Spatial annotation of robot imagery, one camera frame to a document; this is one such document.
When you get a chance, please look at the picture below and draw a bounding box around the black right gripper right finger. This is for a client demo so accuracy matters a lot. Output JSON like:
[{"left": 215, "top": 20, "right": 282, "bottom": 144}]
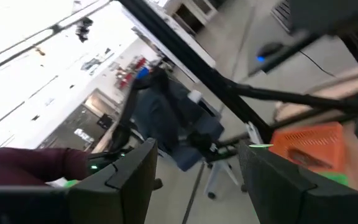
[{"left": 237, "top": 141, "right": 354, "bottom": 224}]

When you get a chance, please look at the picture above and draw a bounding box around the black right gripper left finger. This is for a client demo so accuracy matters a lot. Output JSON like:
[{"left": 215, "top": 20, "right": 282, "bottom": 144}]
[{"left": 68, "top": 138, "right": 158, "bottom": 224}]

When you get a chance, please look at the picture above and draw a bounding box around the person's forearm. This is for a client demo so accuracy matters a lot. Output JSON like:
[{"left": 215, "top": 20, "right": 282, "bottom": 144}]
[{"left": 0, "top": 147, "right": 89, "bottom": 187}]

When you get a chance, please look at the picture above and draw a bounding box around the black device with green light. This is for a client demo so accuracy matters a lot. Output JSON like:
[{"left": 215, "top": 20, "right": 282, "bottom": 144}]
[{"left": 87, "top": 147, "right": 136, "bottom": 175}]

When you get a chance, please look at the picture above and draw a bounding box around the green plastic basket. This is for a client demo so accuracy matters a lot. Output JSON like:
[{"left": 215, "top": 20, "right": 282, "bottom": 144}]
[{"left": 317, "top": 170, "right": 350, "bottom": 187}]

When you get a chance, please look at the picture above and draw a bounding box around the orange plastic basket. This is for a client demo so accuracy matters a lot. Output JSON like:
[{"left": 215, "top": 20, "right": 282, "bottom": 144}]
[{"left": 268, "top": 121, "right": 347, "bottom": 174}]

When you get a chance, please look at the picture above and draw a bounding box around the dark blue office chair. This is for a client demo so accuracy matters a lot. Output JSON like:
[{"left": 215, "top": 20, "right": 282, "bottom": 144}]
[{"left": 113, "top": 67, "right": 251, "bottom": 200}]

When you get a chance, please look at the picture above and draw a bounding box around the black device with blue light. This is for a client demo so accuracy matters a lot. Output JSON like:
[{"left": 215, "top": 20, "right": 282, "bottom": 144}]
[{"left": 255, "top": 41, "right": 285, "bottom": 64}]

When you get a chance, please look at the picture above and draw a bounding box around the white shelf unit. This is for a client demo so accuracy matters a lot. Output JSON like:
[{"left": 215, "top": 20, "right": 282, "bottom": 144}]
[{"left": 166, "top": 0, "right": 219, "bottom": 35}]

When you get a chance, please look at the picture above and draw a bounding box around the black aluminium table frame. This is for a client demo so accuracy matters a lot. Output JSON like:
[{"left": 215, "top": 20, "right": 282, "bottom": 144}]
[{"left": 118, "top": 0, "right": 358, "bottom": 147}]

